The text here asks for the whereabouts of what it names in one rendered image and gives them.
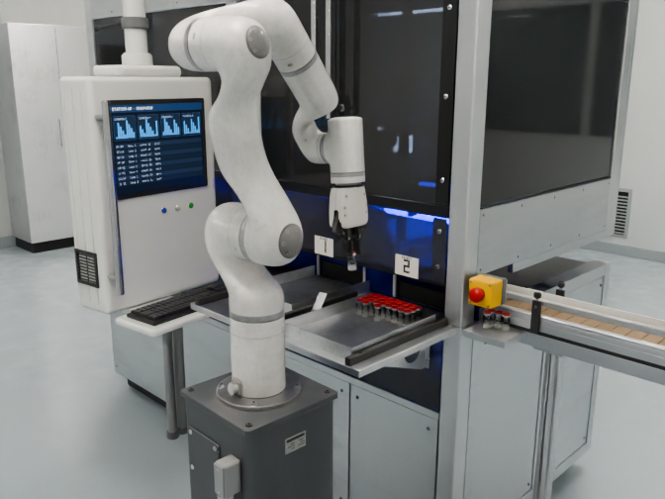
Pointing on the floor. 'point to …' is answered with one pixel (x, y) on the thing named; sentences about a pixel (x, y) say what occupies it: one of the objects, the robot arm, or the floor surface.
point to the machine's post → (462, 239)
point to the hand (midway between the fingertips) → (350, 247)
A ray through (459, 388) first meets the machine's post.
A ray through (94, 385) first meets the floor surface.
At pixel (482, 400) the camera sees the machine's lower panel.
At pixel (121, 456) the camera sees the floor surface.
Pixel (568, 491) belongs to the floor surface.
